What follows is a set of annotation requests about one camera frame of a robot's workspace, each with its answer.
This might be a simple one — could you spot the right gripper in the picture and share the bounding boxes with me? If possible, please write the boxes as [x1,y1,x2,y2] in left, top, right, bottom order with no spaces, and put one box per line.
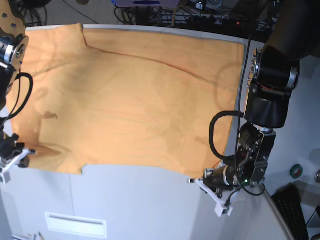
[0,133,36,184]

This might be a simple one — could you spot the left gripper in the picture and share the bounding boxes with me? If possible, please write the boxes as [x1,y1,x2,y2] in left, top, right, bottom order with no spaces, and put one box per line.
[187,165,240,217]

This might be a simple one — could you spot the orange yellow t-shirt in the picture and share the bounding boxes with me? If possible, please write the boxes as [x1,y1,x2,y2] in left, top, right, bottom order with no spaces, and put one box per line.
[11,24,245,178]

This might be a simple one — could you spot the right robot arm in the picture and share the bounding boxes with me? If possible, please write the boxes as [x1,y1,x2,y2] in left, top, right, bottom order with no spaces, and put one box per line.
[0,0,36,184]

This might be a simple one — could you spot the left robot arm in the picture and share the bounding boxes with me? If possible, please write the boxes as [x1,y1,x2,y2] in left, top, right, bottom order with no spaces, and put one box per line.
[193,0,320,217]

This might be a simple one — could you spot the beige board panel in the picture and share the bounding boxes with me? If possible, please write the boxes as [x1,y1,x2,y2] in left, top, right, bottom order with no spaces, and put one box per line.
[263,190,295,240]

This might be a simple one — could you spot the black keyboard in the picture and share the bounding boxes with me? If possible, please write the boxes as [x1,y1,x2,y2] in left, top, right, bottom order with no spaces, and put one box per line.
[271,184,309,240]

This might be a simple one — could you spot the white rectangular tray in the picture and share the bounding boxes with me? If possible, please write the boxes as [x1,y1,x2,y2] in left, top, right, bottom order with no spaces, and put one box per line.
[44,212,108,239]

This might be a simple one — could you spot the pencil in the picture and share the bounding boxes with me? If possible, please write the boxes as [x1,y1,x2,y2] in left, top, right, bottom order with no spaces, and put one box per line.
[38,232,45,240]

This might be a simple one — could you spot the green tape roll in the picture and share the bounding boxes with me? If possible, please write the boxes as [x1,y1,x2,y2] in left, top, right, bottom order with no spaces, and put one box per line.
[289,164,303,179]

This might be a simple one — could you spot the silver metal knob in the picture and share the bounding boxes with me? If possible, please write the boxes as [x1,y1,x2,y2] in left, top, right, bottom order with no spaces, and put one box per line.
[314,170,320,184]

